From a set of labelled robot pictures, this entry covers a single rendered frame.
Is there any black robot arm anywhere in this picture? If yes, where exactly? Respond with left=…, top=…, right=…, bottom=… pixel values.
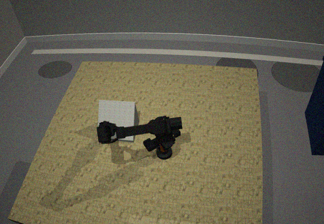
left=97, top=116, right=183, bottom=151

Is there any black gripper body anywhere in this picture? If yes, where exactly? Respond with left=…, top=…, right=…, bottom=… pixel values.
left=143, top=130, right=181, bottom=152

